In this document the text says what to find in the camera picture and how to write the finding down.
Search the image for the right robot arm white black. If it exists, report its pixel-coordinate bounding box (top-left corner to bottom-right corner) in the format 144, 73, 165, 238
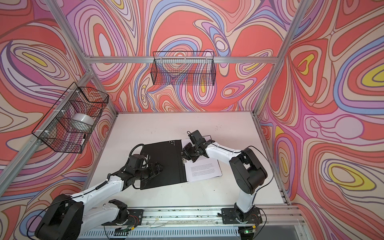
182, 130, 268, 226

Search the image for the green circuit board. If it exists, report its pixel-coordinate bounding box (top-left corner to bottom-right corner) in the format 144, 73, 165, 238
239, 226, 258, 234
115, 228, 135, 234

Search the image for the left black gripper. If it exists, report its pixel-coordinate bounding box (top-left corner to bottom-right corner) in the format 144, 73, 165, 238
133, 161, 165, 182

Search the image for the black wire basket at back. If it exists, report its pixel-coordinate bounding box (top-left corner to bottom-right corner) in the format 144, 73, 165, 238
151, 51, 217, 86

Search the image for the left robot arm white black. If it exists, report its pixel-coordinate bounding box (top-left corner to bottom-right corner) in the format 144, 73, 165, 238
35, 154, 163, 240

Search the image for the white tape roll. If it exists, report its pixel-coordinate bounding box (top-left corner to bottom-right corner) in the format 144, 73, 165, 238
70, 113, 95, 133

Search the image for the orange and black folder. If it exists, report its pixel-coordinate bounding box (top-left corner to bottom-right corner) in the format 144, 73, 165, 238
140, 140, 188, 190

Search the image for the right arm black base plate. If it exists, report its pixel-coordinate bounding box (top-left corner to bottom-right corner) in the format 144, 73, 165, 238
217, 207, 263, 226

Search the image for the green circuit board left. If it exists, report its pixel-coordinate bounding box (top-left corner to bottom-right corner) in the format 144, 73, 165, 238
115, 228, 135, 234

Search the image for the black wire basket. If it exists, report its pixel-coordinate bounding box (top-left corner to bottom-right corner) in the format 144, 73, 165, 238
151, 51, 217, 86
32, 83, 109, 154

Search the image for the green circuit board right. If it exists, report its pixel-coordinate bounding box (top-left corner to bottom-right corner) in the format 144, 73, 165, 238
239, 226, 258, 234

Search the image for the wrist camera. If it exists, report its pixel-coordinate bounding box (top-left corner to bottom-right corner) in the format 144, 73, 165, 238
188, 130, 206, 146
128, 154, 147, 169

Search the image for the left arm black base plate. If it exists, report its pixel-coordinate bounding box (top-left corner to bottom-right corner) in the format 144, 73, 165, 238
113, 209, 144, 227

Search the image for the black wire basket on left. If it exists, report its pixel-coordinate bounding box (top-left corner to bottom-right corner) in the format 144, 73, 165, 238
32, 83, 109, 154

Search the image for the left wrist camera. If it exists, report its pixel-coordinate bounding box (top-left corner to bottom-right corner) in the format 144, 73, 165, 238
128, 154, 147, 169

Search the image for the printed paper sheet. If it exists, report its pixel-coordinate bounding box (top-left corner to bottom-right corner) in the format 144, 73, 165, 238
184, 156, 223, 183

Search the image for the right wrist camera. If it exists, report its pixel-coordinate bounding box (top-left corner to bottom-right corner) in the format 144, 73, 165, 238
188, 130, 206, 146

